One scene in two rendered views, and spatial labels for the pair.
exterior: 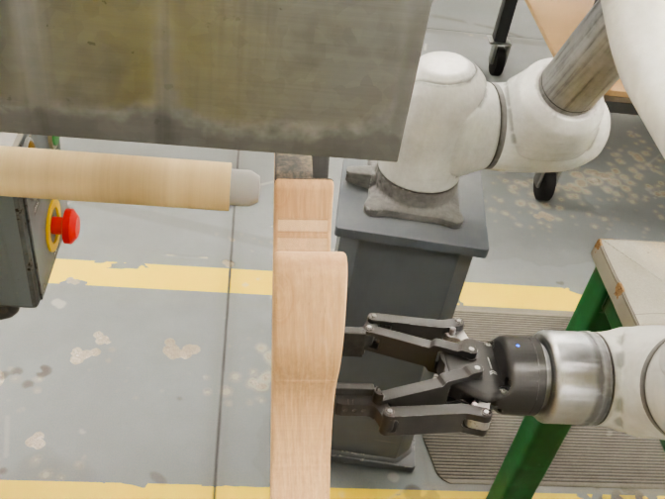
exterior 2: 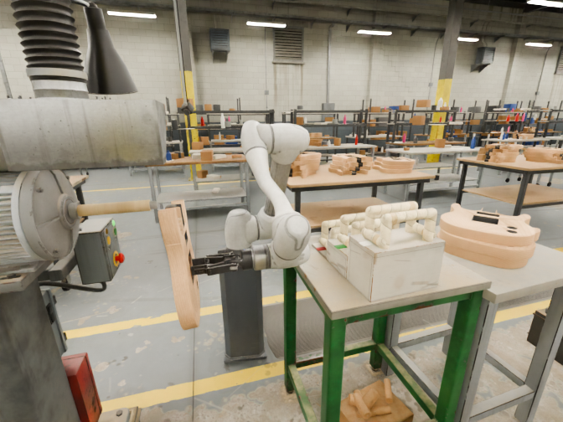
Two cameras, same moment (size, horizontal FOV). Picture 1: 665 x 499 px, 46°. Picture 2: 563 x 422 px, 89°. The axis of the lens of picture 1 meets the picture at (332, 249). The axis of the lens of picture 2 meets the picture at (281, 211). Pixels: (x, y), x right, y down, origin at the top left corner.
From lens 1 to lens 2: 49 cm
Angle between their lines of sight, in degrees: 24
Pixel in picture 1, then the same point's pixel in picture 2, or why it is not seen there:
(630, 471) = not seen: hidden behind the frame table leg
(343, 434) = (238, 348)
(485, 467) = not seen: hidden behind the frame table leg
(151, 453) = (167, 376)
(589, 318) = not seen: hidden behind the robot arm
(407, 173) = (234, 244)
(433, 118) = (236, 225)
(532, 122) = (265, 221)
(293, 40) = (137, 143)
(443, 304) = (256, 285)
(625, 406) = (273, 256)
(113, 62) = (107, 151)
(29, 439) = (119, 383)
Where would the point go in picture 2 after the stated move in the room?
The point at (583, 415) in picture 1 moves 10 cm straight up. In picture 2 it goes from (264, 262) to (263, 236)
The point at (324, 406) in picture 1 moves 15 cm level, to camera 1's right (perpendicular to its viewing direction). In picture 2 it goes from (181, 254) to (234, 251)
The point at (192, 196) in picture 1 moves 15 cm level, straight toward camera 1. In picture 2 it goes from (140, 206) to (133, 223)
